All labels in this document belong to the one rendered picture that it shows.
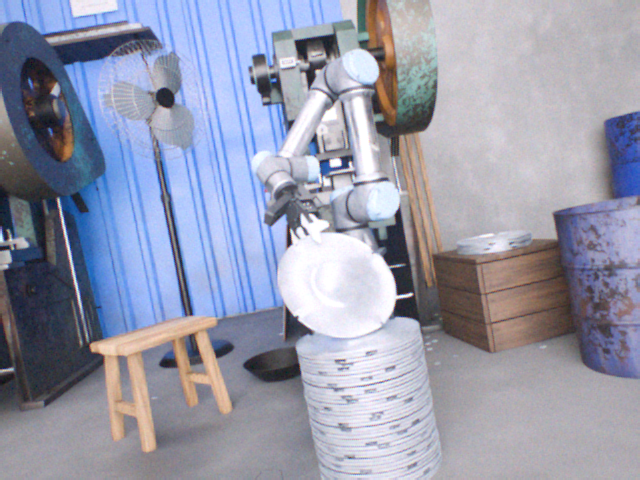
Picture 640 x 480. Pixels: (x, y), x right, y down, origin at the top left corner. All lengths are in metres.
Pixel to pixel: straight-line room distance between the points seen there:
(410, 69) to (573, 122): 2.19
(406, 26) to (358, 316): 1.47
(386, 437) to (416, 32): 1.71
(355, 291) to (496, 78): 3.10
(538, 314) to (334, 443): 1.12
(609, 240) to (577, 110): 2.83
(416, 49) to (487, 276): 1.01
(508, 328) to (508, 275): 0.19
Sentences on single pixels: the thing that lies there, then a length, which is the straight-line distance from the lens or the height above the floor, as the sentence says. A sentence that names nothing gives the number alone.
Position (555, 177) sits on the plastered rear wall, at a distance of 4.26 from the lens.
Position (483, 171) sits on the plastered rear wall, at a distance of 4.03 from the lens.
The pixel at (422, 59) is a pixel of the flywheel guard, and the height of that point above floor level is 1.17.
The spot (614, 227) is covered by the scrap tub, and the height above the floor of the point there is 0.43.
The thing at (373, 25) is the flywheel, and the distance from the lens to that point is 3.02.
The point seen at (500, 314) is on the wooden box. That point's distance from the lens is 2.02.
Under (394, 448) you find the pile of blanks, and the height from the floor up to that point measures 0.10.
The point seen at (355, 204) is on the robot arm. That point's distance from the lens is 1.69.
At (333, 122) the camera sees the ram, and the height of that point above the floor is 1.02.
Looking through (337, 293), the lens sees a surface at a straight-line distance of 1.24.
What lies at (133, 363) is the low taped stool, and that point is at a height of 0.27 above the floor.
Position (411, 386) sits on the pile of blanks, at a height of 0.21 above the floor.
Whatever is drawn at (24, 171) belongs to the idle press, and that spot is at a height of 1.02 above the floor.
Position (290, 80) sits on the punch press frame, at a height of 1.24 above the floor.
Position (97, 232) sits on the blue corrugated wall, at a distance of 3.95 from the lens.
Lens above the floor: 0.61
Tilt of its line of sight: 3 degrees down
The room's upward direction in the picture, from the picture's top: 10 degrees counter-clockwise
